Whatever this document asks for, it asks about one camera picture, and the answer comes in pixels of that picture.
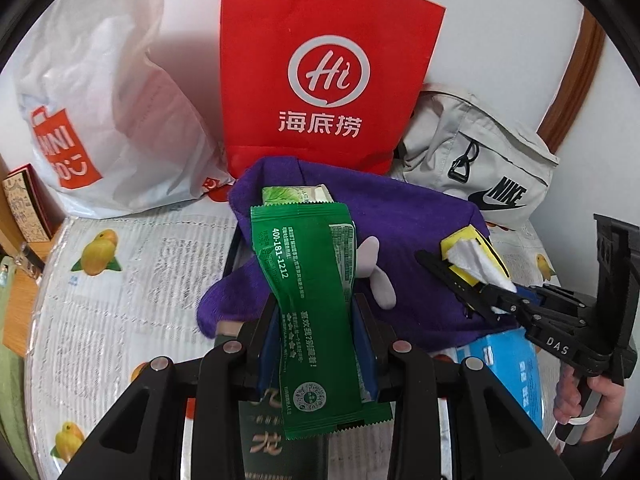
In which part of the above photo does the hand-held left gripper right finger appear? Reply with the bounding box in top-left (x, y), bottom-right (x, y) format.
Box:
top-left (352, 295), bottom-right (583, 480)

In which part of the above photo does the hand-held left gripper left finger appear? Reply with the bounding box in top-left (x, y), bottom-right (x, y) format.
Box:
top-left (57, 305), bottom-right (281, 480)

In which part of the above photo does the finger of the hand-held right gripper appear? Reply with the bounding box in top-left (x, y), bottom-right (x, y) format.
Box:
top-left (415, 250), bottom-right (501, 321)
top-left (481, 284), bottom-right (551, 322)

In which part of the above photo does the white tissue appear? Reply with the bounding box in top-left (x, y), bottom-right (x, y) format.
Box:
top-left (447, 240), bottom-right (518, 293)

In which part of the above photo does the yellow and black pouch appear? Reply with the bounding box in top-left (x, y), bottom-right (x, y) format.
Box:
top-left (440, 226), bottom-right (511, 286)

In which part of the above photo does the dark green sachet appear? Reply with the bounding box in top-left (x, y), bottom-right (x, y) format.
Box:
top-left (250, 201), bottom-right (393, 442)

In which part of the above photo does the purple cloth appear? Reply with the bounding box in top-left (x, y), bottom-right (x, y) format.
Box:
top-left (196, 156), bottom-right (506, 353)

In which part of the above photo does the light green wipes pack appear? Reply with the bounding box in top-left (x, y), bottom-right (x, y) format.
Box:
top-left (261, 185), bottom-right (333, 207)

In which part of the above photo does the person's right hand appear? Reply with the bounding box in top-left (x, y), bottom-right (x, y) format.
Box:
top-left (552, 367), bottom-right (626, 441)

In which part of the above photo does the blue tissue pack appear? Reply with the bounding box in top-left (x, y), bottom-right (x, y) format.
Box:
top-left (452, 331), bottom-right (546, 428)

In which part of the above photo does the black and gold tea tin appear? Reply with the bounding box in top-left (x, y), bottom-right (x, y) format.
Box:
top-left (215, 320), bottom-right (331, 480)

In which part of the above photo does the grey waist bag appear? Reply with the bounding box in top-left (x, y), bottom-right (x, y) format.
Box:
top-left (390, 89), bottom-right (561, 226)

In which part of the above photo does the red paper bag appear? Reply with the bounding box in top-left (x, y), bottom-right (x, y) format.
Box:
top-left (220, 0), bottom-right (447, 177)

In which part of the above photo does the patterned brown gift box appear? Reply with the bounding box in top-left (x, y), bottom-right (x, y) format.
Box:
top-left (0, 164), bottom-right (53, 241)

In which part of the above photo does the white plastic shopping bag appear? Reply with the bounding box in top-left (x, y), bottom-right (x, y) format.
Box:
top-left (15, 0), bottom-right (237, 220)

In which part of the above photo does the brown wooden door frame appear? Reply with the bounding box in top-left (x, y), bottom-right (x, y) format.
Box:
top-left (537, 7), bottom-right (606, 146)

